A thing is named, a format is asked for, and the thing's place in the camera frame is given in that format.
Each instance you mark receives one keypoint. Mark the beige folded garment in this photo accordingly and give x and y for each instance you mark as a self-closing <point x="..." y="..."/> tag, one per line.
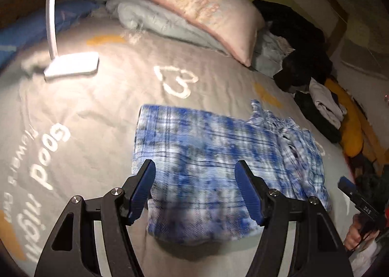
<point x="326" y="103"/>

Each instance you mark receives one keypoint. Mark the white crumpled cloth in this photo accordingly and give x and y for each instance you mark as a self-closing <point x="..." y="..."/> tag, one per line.
<point x="33" y="62"/>

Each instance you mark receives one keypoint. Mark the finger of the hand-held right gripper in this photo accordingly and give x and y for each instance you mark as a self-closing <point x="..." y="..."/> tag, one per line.
<point x="348" y="187"/>

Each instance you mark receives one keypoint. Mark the black jacket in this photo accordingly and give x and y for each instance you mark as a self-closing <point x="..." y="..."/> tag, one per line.
<point x="301" y="43"/>

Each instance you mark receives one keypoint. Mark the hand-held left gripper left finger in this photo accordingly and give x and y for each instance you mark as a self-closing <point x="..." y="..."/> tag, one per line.
<point x="141" y="192"/>

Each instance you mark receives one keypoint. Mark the white desk lamp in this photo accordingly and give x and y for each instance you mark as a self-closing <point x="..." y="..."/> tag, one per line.
<point x="73" y="65"/>

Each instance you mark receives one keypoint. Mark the black folded pants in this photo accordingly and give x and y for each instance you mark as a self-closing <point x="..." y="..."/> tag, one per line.
<point x="319" y="125"/>

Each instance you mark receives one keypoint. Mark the yellow long pillow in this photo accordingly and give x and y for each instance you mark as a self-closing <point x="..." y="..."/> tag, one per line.
<point x="354" y="131"/>

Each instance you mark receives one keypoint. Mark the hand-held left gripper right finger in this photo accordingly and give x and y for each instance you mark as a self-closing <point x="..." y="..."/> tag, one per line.
<point x="247" y="192"/>

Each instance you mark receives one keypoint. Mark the dark clothes pile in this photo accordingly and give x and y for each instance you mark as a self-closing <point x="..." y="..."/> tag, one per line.
<point x="373" y="182"/>

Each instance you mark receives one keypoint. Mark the person's right hand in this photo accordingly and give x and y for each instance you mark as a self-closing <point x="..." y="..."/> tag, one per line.
<point x="354" y="234"/>

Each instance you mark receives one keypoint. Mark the person's right forearm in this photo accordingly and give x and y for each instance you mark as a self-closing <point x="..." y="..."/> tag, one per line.
<point x="364" y="254"/>

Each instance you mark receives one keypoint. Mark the blue plaid shirt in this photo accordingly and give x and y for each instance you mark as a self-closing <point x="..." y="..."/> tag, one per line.
<point x="206" y="149"/>

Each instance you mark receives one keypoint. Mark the grey folded quilt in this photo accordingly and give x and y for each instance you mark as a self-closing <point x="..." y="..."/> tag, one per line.
<point x="158" y="18"/>

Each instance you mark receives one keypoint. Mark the grey printed bed sheet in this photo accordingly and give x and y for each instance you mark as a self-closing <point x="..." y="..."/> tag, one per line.
<point x="100" y="112"/>

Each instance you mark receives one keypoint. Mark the light grey crumpled cloth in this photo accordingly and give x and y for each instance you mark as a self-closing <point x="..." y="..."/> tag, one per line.
<point x="270" y="52"/>

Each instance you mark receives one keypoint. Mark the blue pillow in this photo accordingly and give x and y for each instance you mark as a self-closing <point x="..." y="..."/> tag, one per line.
<point x="27" y="30"/>

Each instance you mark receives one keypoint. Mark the pink pillow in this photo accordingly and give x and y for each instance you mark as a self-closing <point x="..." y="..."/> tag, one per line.
<point x="206" y="9"/>

